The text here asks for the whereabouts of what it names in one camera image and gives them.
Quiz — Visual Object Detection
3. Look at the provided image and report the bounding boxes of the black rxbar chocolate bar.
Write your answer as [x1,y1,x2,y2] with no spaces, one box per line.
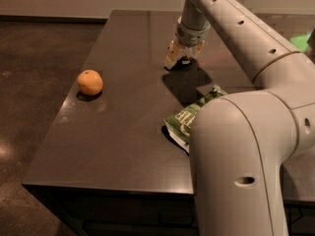
[172,59,193,71]

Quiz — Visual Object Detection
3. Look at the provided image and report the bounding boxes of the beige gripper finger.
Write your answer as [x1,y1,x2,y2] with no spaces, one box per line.
[164,40,184,70]
[193,40,205,59]

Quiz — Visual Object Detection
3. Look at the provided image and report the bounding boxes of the orange fruit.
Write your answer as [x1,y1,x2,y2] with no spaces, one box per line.
[77,70,103,95]

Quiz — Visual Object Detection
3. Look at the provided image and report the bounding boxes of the dark cabinet drawers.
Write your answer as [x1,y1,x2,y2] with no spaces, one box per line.
[32,188,315,236]

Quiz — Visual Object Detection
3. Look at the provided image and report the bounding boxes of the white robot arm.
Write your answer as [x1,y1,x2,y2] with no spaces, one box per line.
[165,0,315,236]

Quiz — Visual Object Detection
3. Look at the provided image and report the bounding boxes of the green jalapeno chip bag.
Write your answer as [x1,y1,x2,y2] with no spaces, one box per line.
[164,85,226,152]

